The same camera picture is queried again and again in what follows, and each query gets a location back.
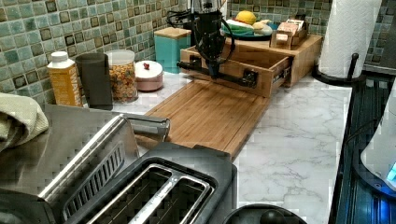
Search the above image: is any beige folded towel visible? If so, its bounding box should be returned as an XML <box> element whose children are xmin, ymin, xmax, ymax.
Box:
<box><xmin>0</xmin><ymin>93</ymin><xmax>49</xmax><ymax>150</ymax></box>

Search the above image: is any plush yellow lemon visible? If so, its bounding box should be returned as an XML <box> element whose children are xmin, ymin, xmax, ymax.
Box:
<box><xmin>235</xmin><ymin>10</ymin><xmax>256</xmax><ymax>25</ymax></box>

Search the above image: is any clear cereal jar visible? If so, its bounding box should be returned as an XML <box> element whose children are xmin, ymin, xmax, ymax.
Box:
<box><xmin>106</xmin><ymin>49</ymin><xmax>138</xmax><ymax>103</ymax></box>

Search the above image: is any wooden tea bag caddy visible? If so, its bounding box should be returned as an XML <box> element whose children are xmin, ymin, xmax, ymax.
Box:
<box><xmin>269</xmin><ymin>19</ymin><xmax>308</xmax><ymax>49</ymax></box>

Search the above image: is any black two-slot toaster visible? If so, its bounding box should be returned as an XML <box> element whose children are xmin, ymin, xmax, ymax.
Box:
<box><xmin>64</xmin><ymin>143</ymin><xmax>236</xmax><ymax>224</ymax></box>

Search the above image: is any large bamboo cutting board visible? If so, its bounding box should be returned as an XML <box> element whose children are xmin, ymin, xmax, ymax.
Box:
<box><xmin>147</xmin><ymin>80</ymin><xmax>270</xmax><ymax>158</ymax></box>

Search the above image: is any teal canister with bamboo lid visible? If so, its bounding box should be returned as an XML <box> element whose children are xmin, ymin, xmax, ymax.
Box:
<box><xmin>154</xmin><ymin>27</ymin><xmax>191</xmax><ymax>74</ymax></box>

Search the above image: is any paper towel roll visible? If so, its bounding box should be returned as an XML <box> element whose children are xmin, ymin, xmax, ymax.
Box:
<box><xmin>318</xmin><ymin>0</ymin><xmax>382</xmax><ymax>78</ymax></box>

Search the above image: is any black round lid with knob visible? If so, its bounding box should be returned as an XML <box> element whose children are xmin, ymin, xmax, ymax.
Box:
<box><xmin>222</xmin><ymin>203</ymin><xmax>307</xmax><ymax>224</ymax></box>

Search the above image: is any plush cream banana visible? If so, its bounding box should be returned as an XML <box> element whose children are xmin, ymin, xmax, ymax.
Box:
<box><xmin>252</xmin><ymin>20</ymin><xmax>273</xmax><ymax>35</ymax></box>

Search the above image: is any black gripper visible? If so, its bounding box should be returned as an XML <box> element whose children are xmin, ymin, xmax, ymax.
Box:
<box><xmin>195</xmin><ymin>10</ymin><xmax>225</xmax><ymax>79</ymax></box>

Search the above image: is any bamboo drawer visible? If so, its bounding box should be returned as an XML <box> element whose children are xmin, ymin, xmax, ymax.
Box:
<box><xmin>177</xmin><ymin>47</ymin><xmax>291</xmax><ymax>97</ymax></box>

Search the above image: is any plush watermelon slice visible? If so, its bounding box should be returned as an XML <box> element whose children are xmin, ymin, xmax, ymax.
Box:
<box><xmin>222</xmin><ymin>20</ymin><xmax>254</xmax><ymax>35</ymax></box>

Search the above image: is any pink bowl with white lid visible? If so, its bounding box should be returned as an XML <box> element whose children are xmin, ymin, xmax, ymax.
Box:
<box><xmin>134</xmin><ymin>61</ymin><xmax>163</xmax><ymax>91</ymax></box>

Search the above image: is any orange juice carton white cap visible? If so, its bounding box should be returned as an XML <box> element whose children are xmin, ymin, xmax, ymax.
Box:
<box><xmin>48</xmin><ymin>51</ymin><xmax>82</xmax><ymax>106</ymax></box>

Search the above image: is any bamboo drawer cabinet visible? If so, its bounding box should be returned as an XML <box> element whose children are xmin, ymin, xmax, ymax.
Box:
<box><xmin>235</xmin><ymin>35</ymin><xmax>323</xmax><ymax>87</ymax></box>

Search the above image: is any dark grey cup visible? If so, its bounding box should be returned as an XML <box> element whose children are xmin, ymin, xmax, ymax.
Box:
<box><xmin>76</xmin><ymin>52</ymin><xmax>113</xmax><ymax>110</ymax></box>

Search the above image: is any blue round plate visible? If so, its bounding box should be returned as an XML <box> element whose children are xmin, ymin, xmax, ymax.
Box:
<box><xmin>222</xmin><ymin>24</ymin><xmax>277</xmax><ymax>41</ymax></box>

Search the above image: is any black paper towel holder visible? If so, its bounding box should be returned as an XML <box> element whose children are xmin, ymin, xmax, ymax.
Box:
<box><xmin>311</xmin><ymin>52</ymin><xmax>367</xmax><ymax>87</ymax></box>

